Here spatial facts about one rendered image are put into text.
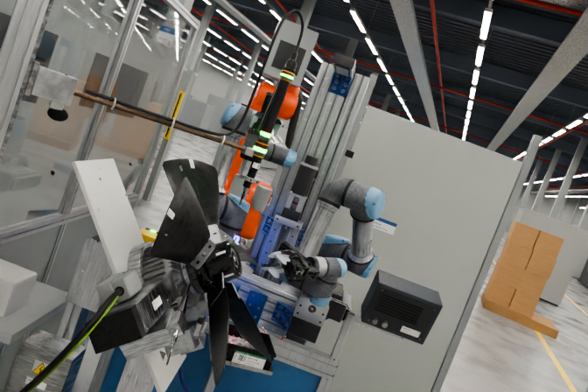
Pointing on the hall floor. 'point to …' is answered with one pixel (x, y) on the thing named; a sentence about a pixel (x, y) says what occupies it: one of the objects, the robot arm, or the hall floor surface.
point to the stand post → (73, 318)
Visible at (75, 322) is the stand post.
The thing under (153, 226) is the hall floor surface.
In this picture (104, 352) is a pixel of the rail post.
